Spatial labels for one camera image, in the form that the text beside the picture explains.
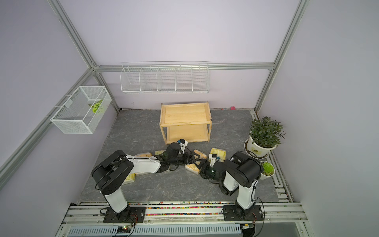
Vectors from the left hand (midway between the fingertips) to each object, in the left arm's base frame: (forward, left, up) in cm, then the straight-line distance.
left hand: (196, 159), depth 88 cm
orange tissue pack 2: (-4, +4, -1) cm, 6 cm away
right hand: (-2, +2, -1) cm, 3 cm away
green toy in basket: (+24, +54, +25) cm, 64 cm away
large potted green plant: (+5, -40, +13) cm, 42 cm away
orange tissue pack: (+6, +32, -2) cm, 33 cm away
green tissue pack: (+7, +23, -1) cm, 24 cm away
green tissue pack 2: (+4, -16, -2) cm, 16 cm away
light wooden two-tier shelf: (+17, +2, +15) cm, 23 cm away
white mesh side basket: (+23, +63, +21) cm, 70 cm away
